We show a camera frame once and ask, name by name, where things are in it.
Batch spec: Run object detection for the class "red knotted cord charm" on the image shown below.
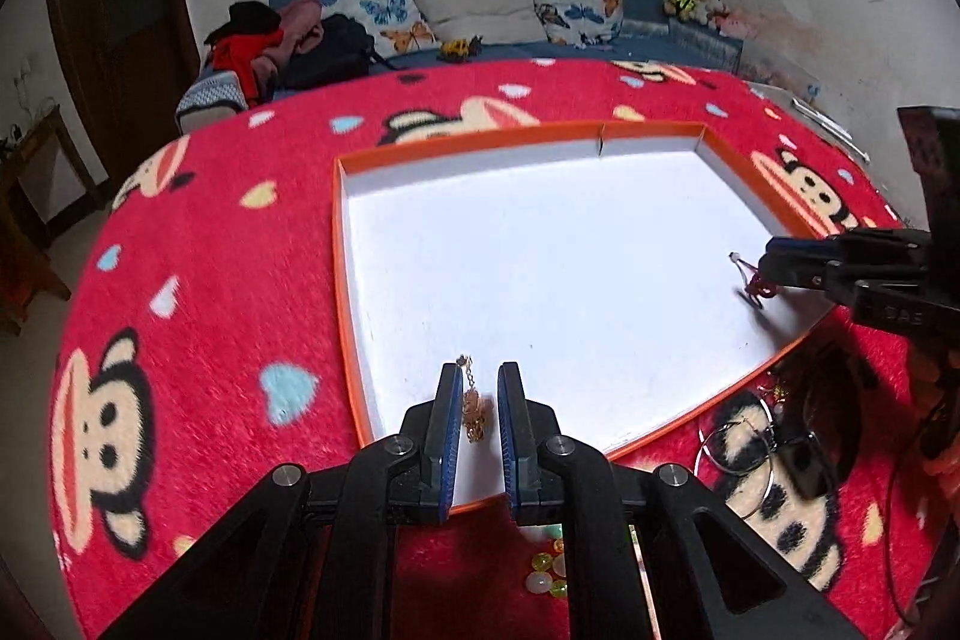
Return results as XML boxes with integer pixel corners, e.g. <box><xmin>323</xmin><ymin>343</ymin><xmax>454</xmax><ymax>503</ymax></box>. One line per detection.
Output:
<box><xmin>729</xmin><ymin>252</ymin><xmax>779</xmax><ymax>310</ymax></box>

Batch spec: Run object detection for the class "silver hoop earring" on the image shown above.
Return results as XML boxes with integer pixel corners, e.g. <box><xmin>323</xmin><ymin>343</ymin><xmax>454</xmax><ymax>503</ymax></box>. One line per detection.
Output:
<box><xmin>693</xmin><ymin>413</ymin><xmax>773</xmax><ymax>520</ymax></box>
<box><xmin>698</xmin><ymin>390</ymin><xmax>776</xmax><ymax>463</ymax></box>

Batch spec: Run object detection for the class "black smart watch band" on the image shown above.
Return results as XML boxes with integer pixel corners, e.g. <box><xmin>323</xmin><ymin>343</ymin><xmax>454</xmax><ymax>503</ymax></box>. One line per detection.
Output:
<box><xmin>776</xmin><ymin>346</ymin><xmax>862</xmax><ymax>500</ymax></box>

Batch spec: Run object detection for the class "colourful bead bracelet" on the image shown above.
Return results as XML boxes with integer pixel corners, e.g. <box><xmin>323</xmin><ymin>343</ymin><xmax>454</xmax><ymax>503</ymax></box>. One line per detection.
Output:
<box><xmin>520</xmin><ymin>521</ymin><xmax>571</xmax><ymax>601</ymax></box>

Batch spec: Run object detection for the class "small gold chain charm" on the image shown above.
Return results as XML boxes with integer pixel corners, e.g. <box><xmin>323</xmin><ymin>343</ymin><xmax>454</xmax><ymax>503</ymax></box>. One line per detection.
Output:
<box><xmin>455</xmin><ymin>354</ymin><xmax>488</xmax><ymax>443</ymax></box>

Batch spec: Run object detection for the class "orange shallow tray box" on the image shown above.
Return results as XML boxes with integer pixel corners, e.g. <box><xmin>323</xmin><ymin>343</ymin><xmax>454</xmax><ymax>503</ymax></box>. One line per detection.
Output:
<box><xmin>330</xmin><ymin>118</ymin><xmax>838</xmax><ymax>518</ymax></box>

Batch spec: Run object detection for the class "stuffed toys pile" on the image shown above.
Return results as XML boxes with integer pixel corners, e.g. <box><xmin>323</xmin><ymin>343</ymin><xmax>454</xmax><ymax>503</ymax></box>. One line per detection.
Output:
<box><xmin>662</xmin><ymin>0</ymin><xmax>731</xmax><ymax>32</ymax></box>

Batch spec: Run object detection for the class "right butterfly print pillow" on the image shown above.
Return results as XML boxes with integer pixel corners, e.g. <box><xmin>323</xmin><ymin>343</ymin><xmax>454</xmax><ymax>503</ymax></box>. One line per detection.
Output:
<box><xmin>534</xmin><ymin>0</ymin><xmax>623</xmax><ymax>47</ymax></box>

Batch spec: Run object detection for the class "butterfly print pillow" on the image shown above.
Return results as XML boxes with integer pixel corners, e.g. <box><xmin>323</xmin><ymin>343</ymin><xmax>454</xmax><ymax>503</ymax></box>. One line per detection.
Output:
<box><xmin>534</xmin><ymin>0</ymin><xmax>623</xmax><ymax>47</ymax></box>
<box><xmin>325</xmin><ymin>0</ymin><xmax>441</xmax><ymax>60</ymax></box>

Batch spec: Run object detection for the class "plain beige pillow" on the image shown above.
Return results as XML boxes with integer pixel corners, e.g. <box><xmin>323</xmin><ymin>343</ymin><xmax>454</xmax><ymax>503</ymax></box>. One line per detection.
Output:
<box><xmin>415</xmin><ymin>0</ymin><xmax>547</xmax><ymax>46</ymax></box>

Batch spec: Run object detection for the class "wooden side table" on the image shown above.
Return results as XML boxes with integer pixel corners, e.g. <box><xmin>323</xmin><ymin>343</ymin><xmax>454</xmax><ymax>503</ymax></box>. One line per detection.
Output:
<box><xmin>2</xmin><ymin>104</ymin><xmax>103</xmax><ymax>336</ymax></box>

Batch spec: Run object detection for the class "left butterfly print pillow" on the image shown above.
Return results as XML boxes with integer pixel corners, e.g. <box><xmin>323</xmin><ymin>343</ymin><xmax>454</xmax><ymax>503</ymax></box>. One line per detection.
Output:
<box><xmin>325</xmin><ymin>0</ymin><xmax>441</xmax><ymax>60</ymax></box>

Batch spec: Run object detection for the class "pile of clothes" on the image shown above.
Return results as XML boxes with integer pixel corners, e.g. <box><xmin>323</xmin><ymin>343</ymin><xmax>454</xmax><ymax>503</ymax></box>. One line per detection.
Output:
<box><xmin>203</xmin><ymin>0</ymin><xmax>377</xmax><ymax>106</ymax></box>

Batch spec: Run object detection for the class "blue sofa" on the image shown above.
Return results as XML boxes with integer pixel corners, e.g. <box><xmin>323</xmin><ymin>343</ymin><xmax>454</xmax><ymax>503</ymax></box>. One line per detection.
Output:
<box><xmin>176</xmin><ymin>0</ymin><xmax>743</xmax><ymax>131</ymax></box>

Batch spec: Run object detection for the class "dark wooden door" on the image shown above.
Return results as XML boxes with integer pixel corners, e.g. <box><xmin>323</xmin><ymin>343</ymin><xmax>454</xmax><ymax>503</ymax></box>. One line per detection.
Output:
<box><xmin>46</xmin><ymin>0</ymin><xmax>199</xmax><ymax>187</ymax></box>

